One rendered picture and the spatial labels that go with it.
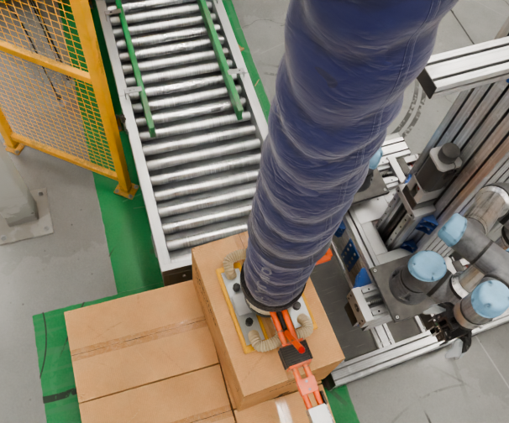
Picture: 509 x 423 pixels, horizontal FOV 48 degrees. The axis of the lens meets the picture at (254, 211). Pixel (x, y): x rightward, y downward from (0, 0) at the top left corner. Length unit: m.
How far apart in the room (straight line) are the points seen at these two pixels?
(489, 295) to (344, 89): 0.65
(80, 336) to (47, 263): 0.84
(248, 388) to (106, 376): 0.70
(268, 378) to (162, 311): 0.68
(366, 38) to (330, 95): 0.13
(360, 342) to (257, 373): 0.99
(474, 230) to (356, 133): 0.54
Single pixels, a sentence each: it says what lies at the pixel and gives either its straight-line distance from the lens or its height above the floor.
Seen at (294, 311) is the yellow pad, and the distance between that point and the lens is 2.18.
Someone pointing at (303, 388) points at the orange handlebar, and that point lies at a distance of 2.00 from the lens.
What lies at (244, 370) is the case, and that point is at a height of 0.94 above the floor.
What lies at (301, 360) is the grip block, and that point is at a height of 1.09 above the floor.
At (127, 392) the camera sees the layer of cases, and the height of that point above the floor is 0.54.
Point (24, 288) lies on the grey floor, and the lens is 3.35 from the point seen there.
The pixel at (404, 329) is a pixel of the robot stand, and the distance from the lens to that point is 3.09.
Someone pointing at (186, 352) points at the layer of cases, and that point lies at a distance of 2.55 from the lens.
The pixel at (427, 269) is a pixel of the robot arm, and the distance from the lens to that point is 2.03.
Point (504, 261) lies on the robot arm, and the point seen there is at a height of 1.85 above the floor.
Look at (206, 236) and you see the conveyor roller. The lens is 2.72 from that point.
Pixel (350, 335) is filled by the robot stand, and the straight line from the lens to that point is 3.00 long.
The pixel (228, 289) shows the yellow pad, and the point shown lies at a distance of 2.18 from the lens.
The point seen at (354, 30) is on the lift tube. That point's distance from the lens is 0.81.
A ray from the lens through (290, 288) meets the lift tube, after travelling 1.77.
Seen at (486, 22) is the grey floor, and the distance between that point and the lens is 4.79.
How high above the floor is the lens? 3.04
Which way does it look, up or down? 63 degrees down
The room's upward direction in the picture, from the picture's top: 10 degrees clockwise
